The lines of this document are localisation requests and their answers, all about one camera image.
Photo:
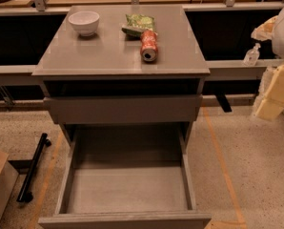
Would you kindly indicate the clear sanitizer bottle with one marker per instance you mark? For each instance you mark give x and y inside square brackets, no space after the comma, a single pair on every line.
[252,55]

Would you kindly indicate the white ceramic bowl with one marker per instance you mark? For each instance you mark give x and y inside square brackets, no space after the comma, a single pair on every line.
[84,22]

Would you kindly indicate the red coke can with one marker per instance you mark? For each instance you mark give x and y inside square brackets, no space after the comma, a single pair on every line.
[149,50]

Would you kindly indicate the black metal bar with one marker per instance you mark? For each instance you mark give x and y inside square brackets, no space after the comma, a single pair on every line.
[25,195]

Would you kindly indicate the closed grey top drawer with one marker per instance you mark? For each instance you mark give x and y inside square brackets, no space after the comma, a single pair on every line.
[123,109]

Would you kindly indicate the green chip bag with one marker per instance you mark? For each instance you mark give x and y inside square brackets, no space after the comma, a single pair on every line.
[137,24]

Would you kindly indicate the grey drawer cabinet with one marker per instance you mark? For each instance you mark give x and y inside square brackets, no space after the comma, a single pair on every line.
[109,63]

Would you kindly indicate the open grey middle drawer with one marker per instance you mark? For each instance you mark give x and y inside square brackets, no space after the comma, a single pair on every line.
[127,177]

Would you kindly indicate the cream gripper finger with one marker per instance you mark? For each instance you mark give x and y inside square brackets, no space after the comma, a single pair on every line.
[264,31]
[270,102]

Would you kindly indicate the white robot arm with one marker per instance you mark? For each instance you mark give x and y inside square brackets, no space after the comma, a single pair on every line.
[278,35]

